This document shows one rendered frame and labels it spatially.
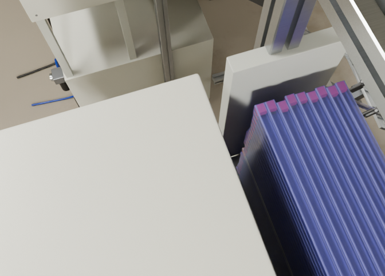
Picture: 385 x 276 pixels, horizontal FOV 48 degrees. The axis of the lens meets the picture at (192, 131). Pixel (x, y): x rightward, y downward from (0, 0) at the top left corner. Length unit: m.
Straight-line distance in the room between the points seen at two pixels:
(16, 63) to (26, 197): 2.29
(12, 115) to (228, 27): 1.35
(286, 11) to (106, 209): 0.28
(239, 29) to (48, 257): 2.34
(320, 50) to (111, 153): 0.28
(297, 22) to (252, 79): 0.10
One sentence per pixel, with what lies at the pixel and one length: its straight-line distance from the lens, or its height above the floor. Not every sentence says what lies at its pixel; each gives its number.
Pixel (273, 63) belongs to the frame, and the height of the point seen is 1.70.
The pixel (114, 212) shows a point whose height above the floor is 1.72.
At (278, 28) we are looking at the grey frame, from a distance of 0.49.
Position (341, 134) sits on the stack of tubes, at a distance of 0.56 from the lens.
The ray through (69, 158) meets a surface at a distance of 0.48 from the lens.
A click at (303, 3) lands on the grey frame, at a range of 0.48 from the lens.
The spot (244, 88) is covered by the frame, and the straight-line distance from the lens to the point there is 0.57.
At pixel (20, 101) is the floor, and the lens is 2.61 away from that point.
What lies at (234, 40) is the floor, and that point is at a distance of 2.63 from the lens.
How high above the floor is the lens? 2.15
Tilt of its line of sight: 67 degrees down
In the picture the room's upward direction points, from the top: 1 degrees counter-clockwise
